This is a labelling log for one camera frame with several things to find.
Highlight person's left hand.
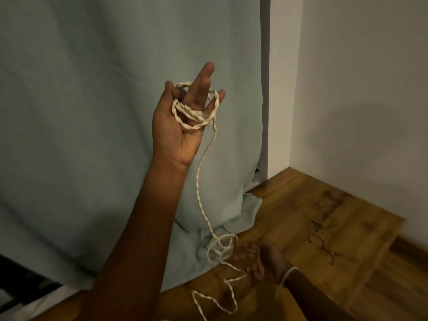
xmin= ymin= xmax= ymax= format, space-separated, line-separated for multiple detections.
xmin=151 ymin=62 xmax=226 ymax=171

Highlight person's right hand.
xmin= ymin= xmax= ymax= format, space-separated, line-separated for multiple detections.
xmin=233 ymin=237 xmax=292 ymax=285

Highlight cream twisted rope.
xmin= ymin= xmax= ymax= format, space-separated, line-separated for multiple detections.
xmin=171 ymin=82 xmax=259 ymax=315

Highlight person's left forearm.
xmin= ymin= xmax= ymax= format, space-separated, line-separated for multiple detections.
xmin=78 ymin=156 xmax=190 ymax=321

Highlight person's right forearm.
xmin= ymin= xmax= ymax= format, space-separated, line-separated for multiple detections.
xmin=284 ymin=269 xmax=359 ymax=321

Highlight white wristband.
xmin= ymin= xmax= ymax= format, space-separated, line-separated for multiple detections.
xmin=279 ymin=266 xmax=299 ymax=287

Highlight dark thin-framed eyeglasses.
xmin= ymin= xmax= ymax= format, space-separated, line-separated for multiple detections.
xmin=308 ymin=219 xmax=339 ymax=266

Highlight light blue curtain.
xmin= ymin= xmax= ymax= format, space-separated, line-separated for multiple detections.
xmin=0 ymin=0 xmax=271 ymax=294

